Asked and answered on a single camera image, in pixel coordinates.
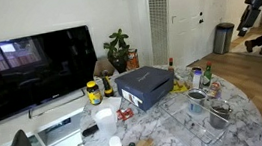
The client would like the clear cup with beans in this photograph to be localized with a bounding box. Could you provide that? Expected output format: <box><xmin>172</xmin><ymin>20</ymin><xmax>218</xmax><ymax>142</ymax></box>
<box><xmin>207</xmin><ymin>98</ymin><xmax>235</xmax><ymax>132</ymax></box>

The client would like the clear plastic measuring cup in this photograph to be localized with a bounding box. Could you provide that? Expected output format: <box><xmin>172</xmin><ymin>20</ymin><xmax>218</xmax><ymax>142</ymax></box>
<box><xmin>90</xmin><ymin>102</ymin><xmax>120</xmax><ymax>138</ymax></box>

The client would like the grey trash can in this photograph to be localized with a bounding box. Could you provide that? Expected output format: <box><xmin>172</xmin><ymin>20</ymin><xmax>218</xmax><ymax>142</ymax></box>
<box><xmin>210</xmin><ymin>21</ymin><xmax>238</xmax><ymax>56</ymax></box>

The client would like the white panel door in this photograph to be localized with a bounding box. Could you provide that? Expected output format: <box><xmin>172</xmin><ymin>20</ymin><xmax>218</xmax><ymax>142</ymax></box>
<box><xmin>161</xmin><ymin>0</ymin><xmax>219</xmax><ymax>69</ymax></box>

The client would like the green bottle red cap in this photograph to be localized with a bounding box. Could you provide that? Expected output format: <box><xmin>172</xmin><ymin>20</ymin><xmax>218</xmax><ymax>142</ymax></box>
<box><xmin>199</xmin><ymin>60</ymin><xmax>215</xmax><ymax>87</ymax></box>

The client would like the open tin can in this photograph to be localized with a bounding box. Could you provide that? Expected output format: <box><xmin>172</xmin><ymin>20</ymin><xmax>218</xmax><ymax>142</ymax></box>
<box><xmin>190</xmin><ymin>65</ymin><xmax>205</xmax><ymax>75</ymax></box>

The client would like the clear snack bag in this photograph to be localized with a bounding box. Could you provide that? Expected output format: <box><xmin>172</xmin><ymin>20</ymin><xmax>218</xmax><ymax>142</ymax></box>
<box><xmin>206</xmin><ymin>80</ymin><xmax>224</xmax><ymax>100</ymax></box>

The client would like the white bottle blue cap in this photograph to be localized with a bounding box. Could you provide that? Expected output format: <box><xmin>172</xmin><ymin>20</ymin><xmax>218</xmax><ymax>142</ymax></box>
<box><xmin>190</xmin><ymin>68</ymin><xmax>205</xmax><ymax>90</ymax></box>

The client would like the red cap hot sauce bottle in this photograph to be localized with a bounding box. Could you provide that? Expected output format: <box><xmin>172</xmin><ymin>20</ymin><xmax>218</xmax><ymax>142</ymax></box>
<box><xmin>166</xmin><ymin>57</ymin><xmax>176</xmax><ymax>73</ymax></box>

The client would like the yellow packet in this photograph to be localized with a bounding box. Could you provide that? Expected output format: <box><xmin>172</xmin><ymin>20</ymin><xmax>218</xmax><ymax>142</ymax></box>
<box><xmin>168</xmin><ymin>77</ymin><xmax>190</xmax><ymax>95</ymax></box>

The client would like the navy blue cardboard box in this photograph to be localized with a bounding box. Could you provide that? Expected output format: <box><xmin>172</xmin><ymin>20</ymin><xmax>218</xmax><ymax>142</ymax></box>
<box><xmin>113</xmin><ymin>62</ymin><xmax>180</xmax><ymax>116</ymax></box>

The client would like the orange Jenga box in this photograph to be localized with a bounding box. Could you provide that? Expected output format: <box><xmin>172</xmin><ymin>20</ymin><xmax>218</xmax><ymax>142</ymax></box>
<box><xmin>124</xmin><ymin>47</ymin><xmax>141</xmax><ymax>71</ymax></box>

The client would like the clear acrylic tray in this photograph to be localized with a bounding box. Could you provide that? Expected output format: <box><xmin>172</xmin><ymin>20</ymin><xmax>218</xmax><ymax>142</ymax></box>
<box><xmin>158</xmin><ymin>85</ymin><xmax>235</xmax><ymax>146</ymax></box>

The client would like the green potted plant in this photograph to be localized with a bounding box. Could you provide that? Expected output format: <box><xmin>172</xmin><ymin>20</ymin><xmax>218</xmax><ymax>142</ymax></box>
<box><xmin>101</xmin><ymin>27</ymin><xmax>135</xmax><ymax>75</ymax></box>

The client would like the brown paper bag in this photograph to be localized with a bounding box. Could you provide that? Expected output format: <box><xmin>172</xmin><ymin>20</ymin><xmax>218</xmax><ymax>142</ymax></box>
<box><xmin>91</xmin><ymin>55</ymin><xmax>117</xmax><ymax>80</ymax></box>

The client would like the red packet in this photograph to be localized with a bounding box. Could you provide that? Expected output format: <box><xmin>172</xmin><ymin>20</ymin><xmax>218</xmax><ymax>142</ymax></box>
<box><xmin>115</xmin><ymin>107</ymin><xmax>136</xmax><ymax>122</ymax></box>

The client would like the dark bottle yellow label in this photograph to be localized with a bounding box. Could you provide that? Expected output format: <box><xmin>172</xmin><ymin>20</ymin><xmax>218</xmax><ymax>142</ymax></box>
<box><xmin>99</xmin><ymin>68</ymin><xmax>115</xmax><ymax>99</ymax></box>

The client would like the yellow lid vitamin bottle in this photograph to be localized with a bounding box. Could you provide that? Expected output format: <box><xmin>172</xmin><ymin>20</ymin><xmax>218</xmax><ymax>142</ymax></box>
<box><xmin>85</xmin><ymin>79</ymin><xmax>104</xmax><ymax>106</ymax></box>

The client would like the black remote control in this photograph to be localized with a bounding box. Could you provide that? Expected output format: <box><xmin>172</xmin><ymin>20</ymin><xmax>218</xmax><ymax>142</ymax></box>
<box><xmin>80</xmin><ymin>123</ymin><xmax>100</xmax><ymax>138</ymax></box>

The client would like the black flat screen television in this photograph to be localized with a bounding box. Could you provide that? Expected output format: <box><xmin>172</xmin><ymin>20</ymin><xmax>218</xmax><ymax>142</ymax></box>
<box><xmin>0</xmin><ymin>24</ymin><xmax>104</xmax><ymax>123</ymax></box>

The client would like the white television cabinet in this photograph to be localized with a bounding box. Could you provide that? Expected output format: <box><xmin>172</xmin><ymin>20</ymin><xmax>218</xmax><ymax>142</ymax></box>
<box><xmin>0</xmin><ymin>92</ymin><xmax>114</xmax><ymax>146</ymax></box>

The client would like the white wall heater grille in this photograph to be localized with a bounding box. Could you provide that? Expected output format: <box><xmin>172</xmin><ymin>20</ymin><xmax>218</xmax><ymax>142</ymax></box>
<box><xmin>145</xmin><ymin>0</ymin><xmax>178</xmax><ymax>67</ymax></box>

